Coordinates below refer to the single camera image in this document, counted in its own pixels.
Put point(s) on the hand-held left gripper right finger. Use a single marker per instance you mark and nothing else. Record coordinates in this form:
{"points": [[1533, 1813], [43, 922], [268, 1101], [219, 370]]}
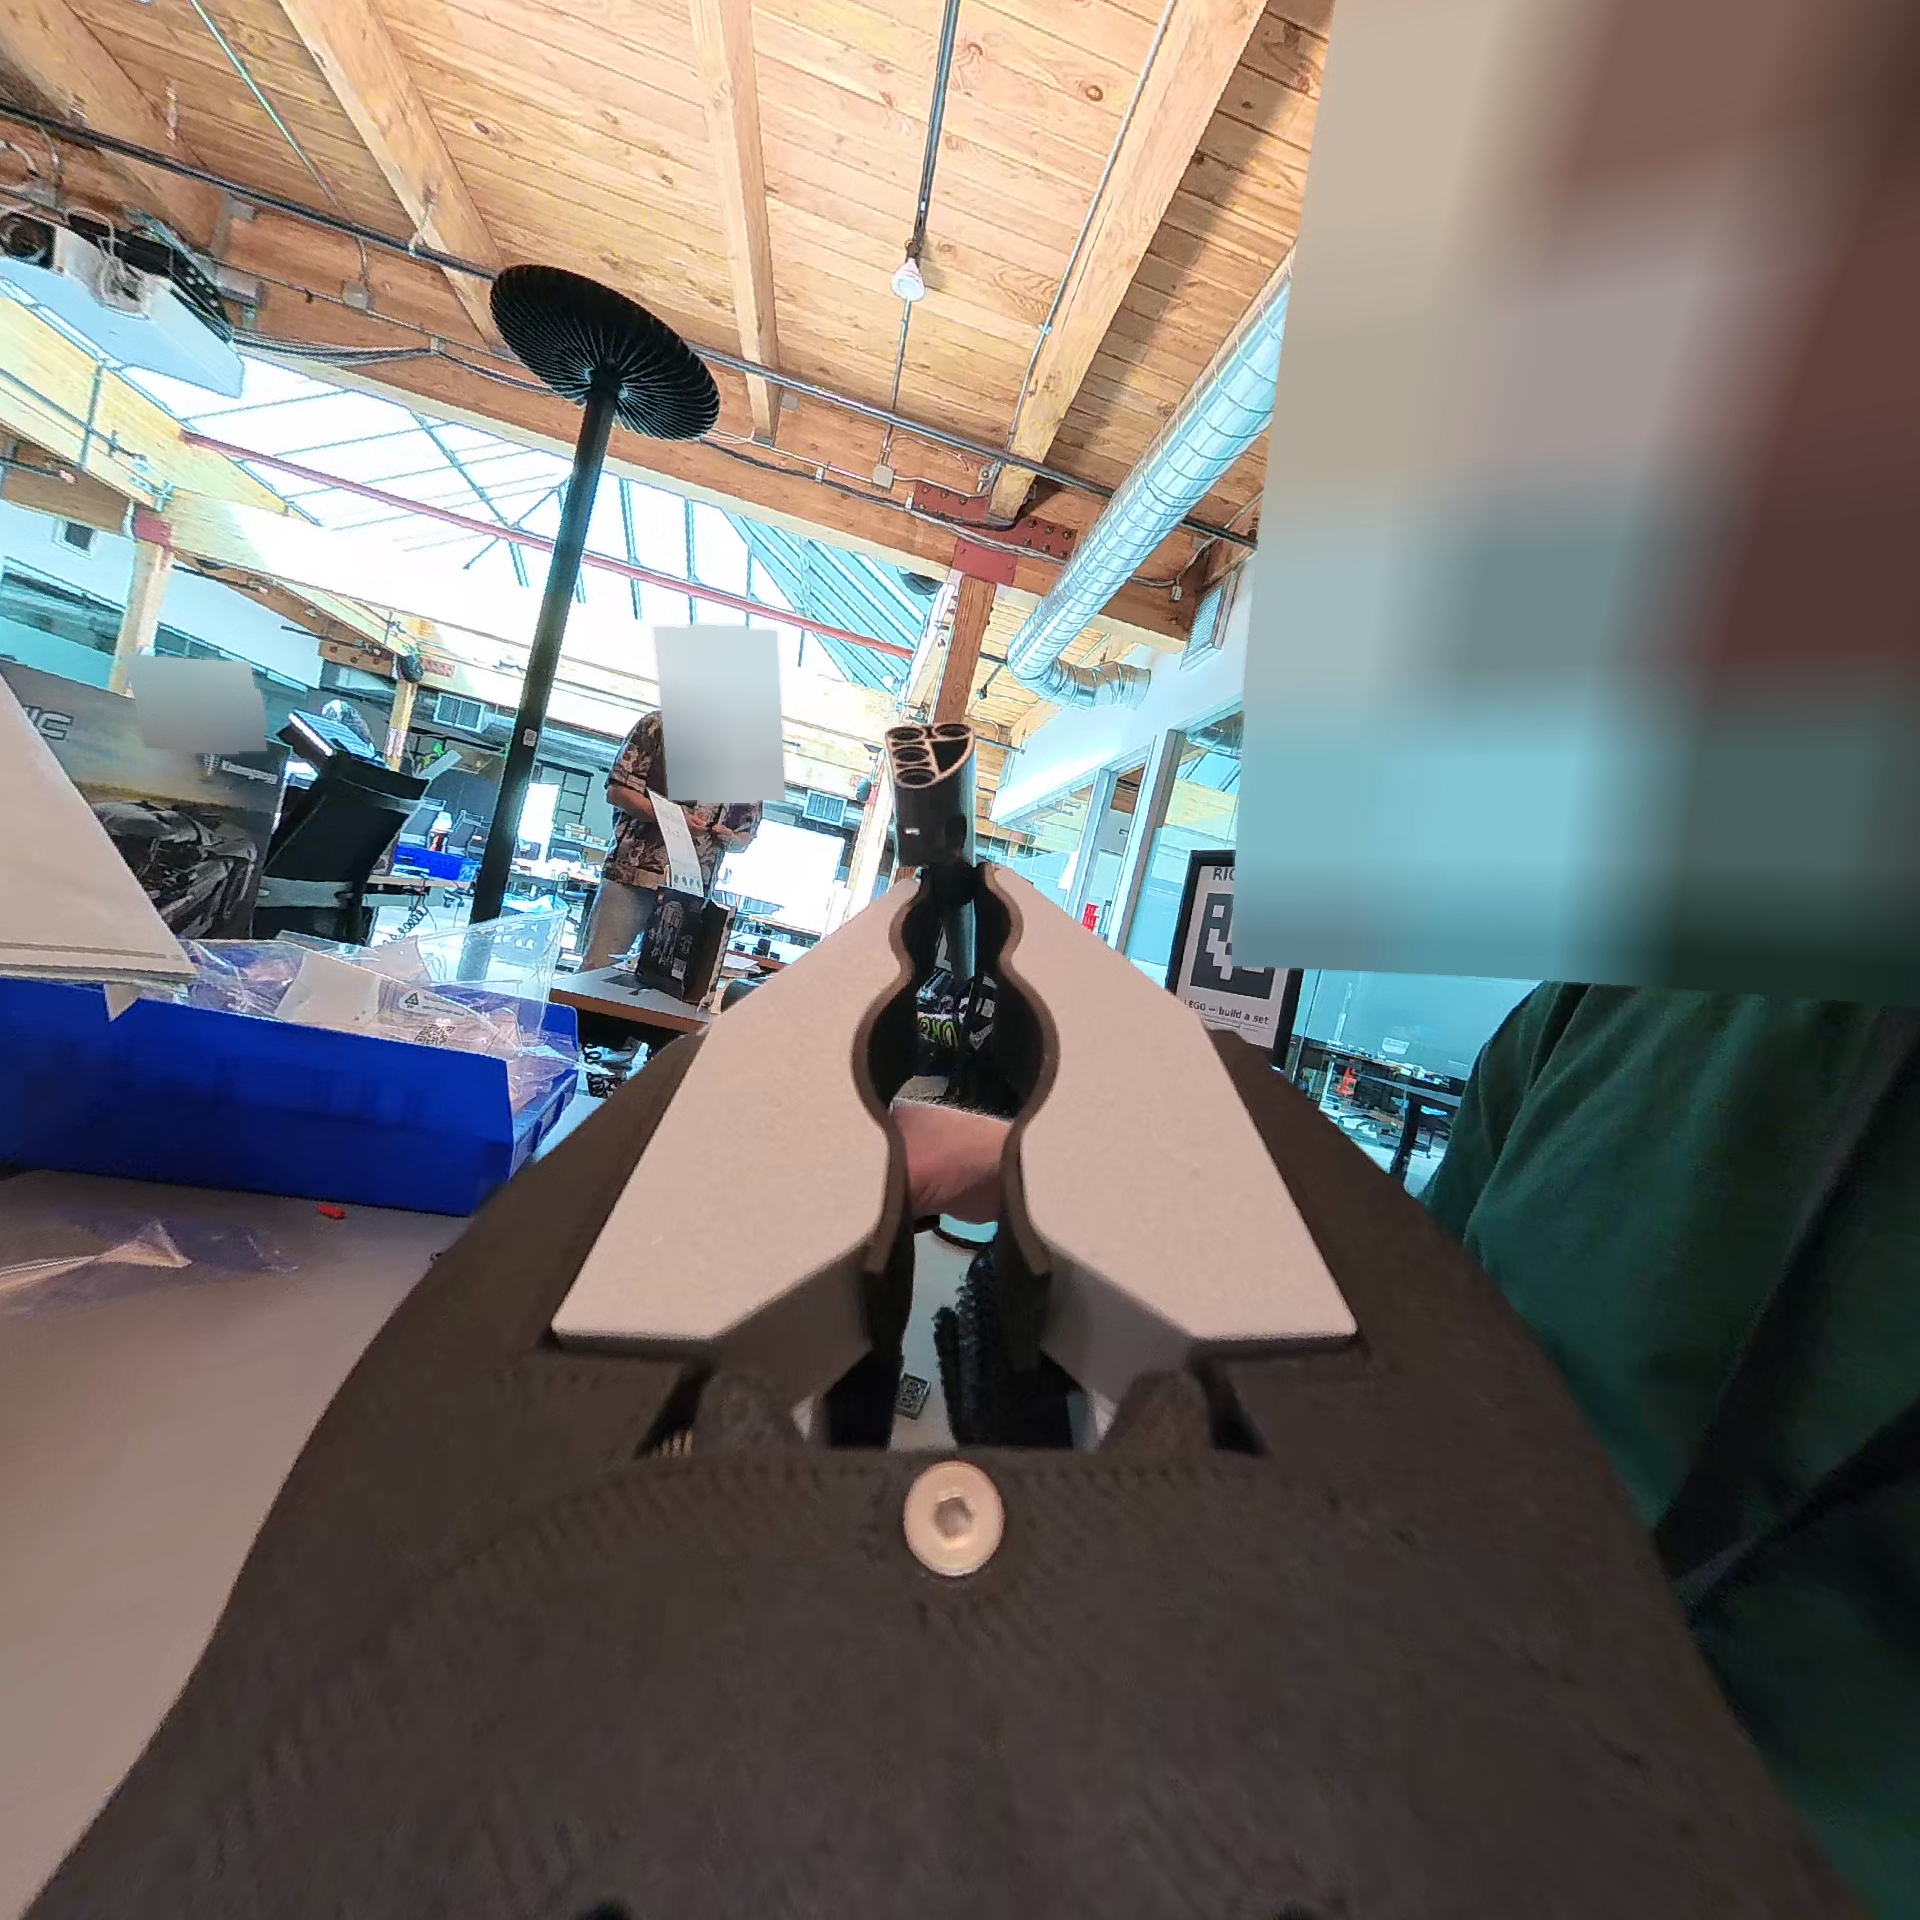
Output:
{"points": [[1184, 1202]]}

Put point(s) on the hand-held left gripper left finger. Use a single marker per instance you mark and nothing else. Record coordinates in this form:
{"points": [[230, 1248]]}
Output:
{"points": [[721, 1202]]}

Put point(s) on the black lego technic piece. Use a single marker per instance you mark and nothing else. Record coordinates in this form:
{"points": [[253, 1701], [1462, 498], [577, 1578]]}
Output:
{"points": [[923, 797]]}

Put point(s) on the lego set box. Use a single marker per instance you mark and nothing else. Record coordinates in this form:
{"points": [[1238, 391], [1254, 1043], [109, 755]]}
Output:
{"points": [[195, 839]]}

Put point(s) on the person's right hand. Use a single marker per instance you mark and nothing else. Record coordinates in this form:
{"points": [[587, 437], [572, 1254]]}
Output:
{"points": [[953, 1163]]}

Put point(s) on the wooden background desk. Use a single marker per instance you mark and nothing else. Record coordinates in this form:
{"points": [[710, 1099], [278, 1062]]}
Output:
{"points": [[629, 992]]}

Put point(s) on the dark cardboard box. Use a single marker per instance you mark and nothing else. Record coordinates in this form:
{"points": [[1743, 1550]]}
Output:
{"points": [[681, 946]]}

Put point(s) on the clear plastic bags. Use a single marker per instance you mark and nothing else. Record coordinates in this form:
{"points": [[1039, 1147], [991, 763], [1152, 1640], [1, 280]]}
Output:
{"points": [[375, 991]]}

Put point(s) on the blue plastic bin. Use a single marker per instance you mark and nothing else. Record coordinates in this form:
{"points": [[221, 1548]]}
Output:
{"points": [[224, 1095]]}

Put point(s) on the black office chair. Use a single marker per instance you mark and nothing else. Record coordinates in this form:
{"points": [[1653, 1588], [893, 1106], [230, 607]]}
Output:
{"points": [[324, 839]]}

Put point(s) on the person's green shirt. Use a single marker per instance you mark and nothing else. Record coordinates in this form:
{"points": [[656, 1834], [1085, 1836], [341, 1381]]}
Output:
{"points": [[1724, 1277]]}

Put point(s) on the clear plastic bag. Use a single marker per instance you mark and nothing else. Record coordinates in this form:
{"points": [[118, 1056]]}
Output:
{"points": [[119, 1254]]}

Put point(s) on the black floor lamp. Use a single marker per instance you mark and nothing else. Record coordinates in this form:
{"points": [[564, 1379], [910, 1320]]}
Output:
{"points": [[564, 600]]}

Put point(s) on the hanging light bulb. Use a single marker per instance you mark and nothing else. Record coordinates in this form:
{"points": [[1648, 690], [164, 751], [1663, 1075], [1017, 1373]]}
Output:
{"points": [[909, 283]]}

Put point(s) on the white instruction booklet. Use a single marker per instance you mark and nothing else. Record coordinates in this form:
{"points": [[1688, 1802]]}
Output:
{"points": [[60, 870]]}

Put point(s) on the ceiling projector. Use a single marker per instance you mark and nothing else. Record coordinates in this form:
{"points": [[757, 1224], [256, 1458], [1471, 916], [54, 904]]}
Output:
{"points": [[135, 301]]}

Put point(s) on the silver ventilation duct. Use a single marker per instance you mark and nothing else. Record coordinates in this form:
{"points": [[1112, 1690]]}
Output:
{"points": [[1155, 511]]}

